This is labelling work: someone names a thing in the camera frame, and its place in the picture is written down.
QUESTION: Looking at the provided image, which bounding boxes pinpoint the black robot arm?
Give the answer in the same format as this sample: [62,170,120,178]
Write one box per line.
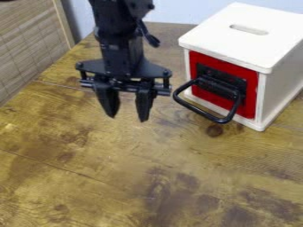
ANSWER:
[76,0,172,121]

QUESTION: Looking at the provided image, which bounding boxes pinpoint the white wooden drawer box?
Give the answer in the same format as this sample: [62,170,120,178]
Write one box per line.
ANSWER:
[178,3,303,131]

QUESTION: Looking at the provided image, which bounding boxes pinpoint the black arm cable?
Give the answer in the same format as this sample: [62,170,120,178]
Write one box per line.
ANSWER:
[136,20,161,49]

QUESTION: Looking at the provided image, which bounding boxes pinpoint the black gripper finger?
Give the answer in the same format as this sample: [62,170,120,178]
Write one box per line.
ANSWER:
[94,83,120,118]
[134,89,154,121]

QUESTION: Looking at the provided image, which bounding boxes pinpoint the woven bamboo blind panel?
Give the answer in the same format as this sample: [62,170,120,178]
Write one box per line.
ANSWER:
[0,0,74,105]

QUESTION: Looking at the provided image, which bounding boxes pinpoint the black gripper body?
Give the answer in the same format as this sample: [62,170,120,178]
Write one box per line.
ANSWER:
[76,58,172,96]

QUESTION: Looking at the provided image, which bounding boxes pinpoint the red drawer front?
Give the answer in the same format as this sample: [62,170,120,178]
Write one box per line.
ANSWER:
[188,51,257,119]

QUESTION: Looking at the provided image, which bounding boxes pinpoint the black metal drawer handle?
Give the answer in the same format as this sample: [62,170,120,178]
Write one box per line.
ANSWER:
[172,76,245,124]

